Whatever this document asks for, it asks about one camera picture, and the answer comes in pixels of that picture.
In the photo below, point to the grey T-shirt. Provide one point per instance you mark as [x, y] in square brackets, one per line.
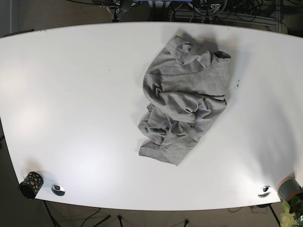
[186, 86]

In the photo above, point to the left silver table grommet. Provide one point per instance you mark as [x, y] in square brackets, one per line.
[58, 190]

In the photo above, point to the silver table grommet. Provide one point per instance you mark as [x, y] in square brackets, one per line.
[264, 191]
[58, 190]

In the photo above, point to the right silver table grommet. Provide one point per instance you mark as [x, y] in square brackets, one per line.
[264, 191]

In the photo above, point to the black dotted cup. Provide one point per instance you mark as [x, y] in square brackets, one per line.
[31, 185]

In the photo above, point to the grey plant pot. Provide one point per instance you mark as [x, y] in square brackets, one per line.
[288, 188]

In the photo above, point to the green potted plant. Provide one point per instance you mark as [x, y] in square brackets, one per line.
[292, 215]

